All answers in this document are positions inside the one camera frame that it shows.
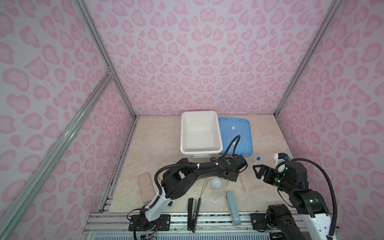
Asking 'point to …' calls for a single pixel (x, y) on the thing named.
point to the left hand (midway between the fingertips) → (233, 174)
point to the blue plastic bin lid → (230, 128)
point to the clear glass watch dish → (216, 183)
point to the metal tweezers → (202, 192)
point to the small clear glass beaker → (216, 194)
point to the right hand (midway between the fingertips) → (260, 168)
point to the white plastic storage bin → (200, 134)
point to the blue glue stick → (170, 203)
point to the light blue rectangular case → (234, 215)
